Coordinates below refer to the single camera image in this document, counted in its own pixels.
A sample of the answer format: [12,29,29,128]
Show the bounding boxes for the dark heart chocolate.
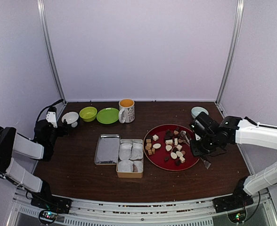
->
[164,129,174,140]

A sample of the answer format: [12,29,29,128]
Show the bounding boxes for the green plate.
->
[97,108,119,125]

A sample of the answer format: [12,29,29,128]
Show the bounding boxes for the tan tin box base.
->
[116,139,144,178]

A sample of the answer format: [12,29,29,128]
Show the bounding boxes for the red round tray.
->
[143,124,199,171]

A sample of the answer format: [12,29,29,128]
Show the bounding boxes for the pale blue bowl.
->
[191,106,209,119]

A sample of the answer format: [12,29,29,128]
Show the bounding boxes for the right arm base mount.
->
[213,194,254,224]

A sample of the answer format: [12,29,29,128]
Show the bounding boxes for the right black cable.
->
[244,116,277,132]

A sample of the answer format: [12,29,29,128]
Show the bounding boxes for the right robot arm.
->
[189,112,277,208]

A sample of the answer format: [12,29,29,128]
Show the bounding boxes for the white mug orange inside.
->
[118,99,135,123]

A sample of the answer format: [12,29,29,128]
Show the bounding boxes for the left black cable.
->
[35,98,65,123]

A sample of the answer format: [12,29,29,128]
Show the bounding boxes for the green bowl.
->
[79,106,98,122]

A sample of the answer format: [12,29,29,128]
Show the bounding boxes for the white dark bowl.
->
[61,112,80,128]

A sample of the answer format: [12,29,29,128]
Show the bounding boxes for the metal tongs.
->
[179,130,211,170]

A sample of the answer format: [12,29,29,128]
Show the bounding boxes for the white square chocolate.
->
[152,134,159,141]

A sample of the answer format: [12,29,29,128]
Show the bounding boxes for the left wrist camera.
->
[46,106,57,128]

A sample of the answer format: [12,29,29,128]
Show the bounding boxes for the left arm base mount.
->
[31,196,72,225]

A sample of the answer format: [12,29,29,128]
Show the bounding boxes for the black cable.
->
[35,98,65,123]
[244,116,277,132]

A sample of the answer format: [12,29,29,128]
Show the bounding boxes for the front aluminium rail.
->
[6,186,277,226]

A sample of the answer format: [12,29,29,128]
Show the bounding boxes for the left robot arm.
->
[0,120,67,209]

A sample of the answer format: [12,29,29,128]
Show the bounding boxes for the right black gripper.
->
[189,133,219,157]

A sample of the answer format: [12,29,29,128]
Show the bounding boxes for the left aluminium corner post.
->
[37,0,66,104]

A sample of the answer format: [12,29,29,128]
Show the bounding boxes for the bear print tin lid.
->
[94,134,120,165]

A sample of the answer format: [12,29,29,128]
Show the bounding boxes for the aluminium corner post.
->
[37,0,66,104]
[215,0,245,106]

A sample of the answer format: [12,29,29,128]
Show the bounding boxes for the white rectangular chocolate block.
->
[165,139,173,145]

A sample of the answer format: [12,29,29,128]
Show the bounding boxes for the right aluminium corner post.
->
[215,0,245,106]

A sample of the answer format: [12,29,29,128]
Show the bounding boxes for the white oval chocolate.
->
[153,143,161,149]

